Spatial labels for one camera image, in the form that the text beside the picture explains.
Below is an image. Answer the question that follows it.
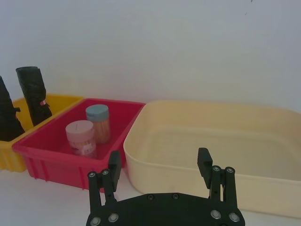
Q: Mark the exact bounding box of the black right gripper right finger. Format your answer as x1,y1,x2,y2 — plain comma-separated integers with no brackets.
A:
196,147,241,210

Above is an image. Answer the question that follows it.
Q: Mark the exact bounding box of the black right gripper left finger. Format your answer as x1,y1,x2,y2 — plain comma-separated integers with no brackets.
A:
87,151,122,211

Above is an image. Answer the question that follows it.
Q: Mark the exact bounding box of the cream plastic bin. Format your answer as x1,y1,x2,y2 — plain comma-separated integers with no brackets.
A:
123,100,301,218

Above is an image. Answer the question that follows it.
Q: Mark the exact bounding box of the pink lidded toothpick jar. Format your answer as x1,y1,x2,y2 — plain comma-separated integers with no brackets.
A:
65,120,98,159

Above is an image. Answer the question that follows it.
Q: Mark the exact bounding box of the blue lidded toothpick jar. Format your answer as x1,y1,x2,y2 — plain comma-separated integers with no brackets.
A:
85,105,111,144

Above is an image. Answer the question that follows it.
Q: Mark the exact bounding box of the red plastic bin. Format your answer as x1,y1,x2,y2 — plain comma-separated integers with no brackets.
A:
12,98,146,193

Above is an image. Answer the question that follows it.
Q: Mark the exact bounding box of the yellow plastic bin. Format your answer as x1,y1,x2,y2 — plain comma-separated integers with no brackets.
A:
0,94,84,172

